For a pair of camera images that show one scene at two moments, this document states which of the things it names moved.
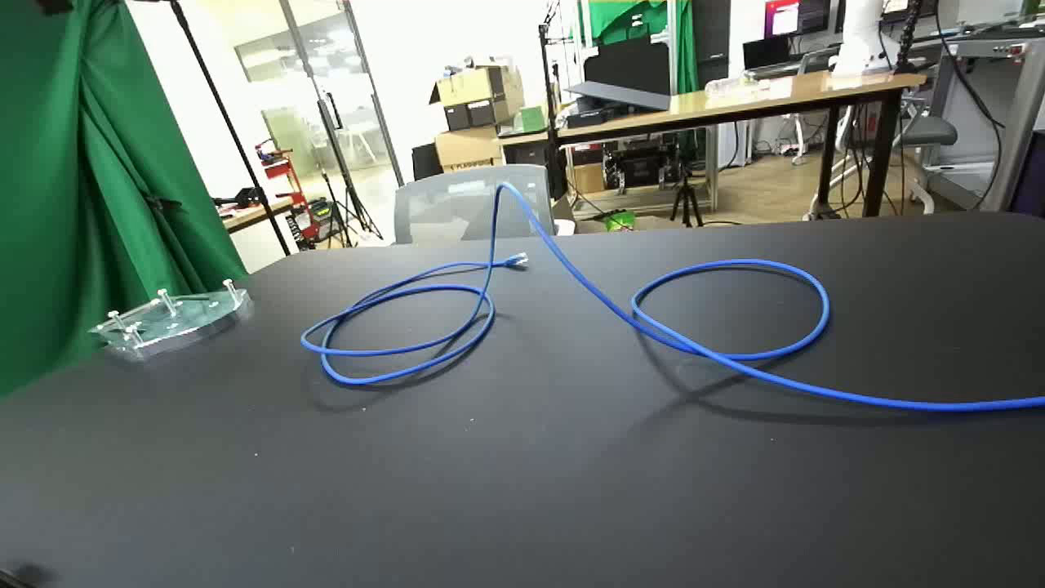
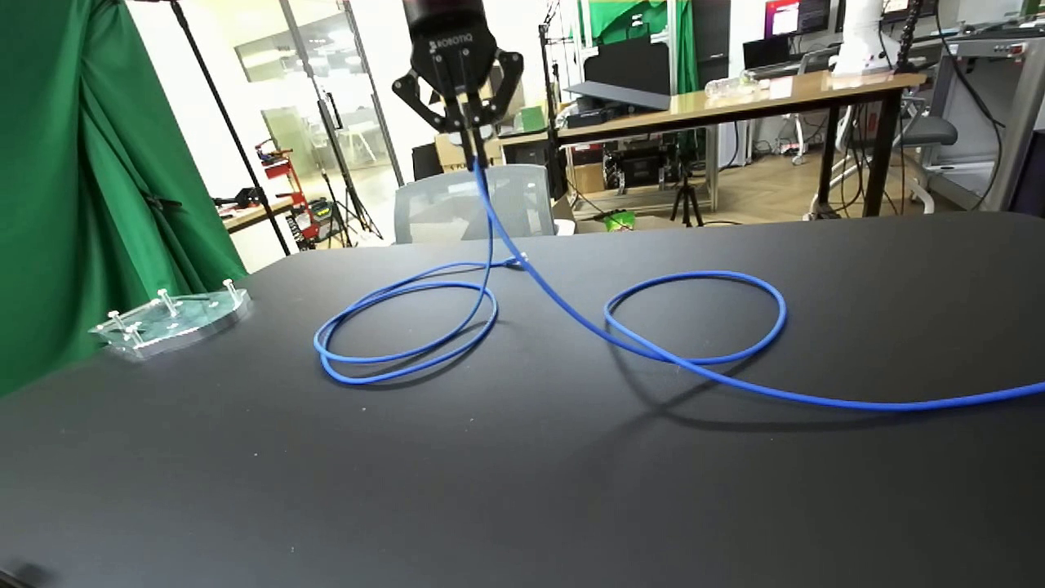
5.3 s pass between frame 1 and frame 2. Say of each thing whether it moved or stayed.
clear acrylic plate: stayed
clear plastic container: stayed
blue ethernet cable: moved
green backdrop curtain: stayed
